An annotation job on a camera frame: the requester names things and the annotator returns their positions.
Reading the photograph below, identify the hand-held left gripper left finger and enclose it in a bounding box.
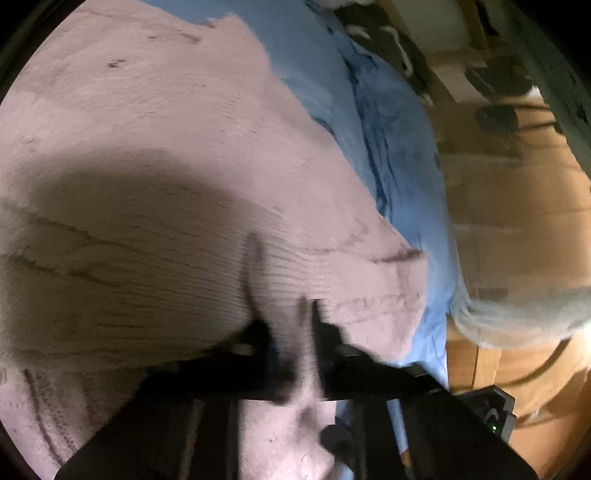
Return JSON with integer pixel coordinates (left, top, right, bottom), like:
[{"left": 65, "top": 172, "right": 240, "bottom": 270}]
[{"left": 55, "top": 319, "right": 297, "bottom": 480}]

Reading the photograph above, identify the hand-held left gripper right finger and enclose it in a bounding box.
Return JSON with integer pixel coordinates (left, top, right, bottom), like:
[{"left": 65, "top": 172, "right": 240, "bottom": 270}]
[{"left": 313, "top": 299, "right": 539, "bottom": 480}]

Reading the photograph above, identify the pink knitted sweater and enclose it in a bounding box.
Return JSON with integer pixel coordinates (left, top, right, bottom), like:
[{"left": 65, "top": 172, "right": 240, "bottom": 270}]
[{"left": 0, "top": 0, "right": 429, "bottom": 480}]

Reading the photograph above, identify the blue bed sheet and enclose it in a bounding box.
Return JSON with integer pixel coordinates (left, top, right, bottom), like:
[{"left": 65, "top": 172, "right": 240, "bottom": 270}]
[{"left": 152, "top": 0, "right": 467, "bottom": 480}]

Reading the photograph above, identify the black object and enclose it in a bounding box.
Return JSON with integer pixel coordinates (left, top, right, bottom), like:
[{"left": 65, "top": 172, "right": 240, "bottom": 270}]
[
  {"left": 465, "top": 58, "right": 534, "bottom": 95},
  {"left": 475, "top": 105, "right": 520, "bottom": 136}
]

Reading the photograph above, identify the dark cloth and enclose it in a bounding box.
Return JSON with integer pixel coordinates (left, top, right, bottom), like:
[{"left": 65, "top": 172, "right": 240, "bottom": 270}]
[{"left": 332, "top": 2, "right": 435, "bottom": 108}]

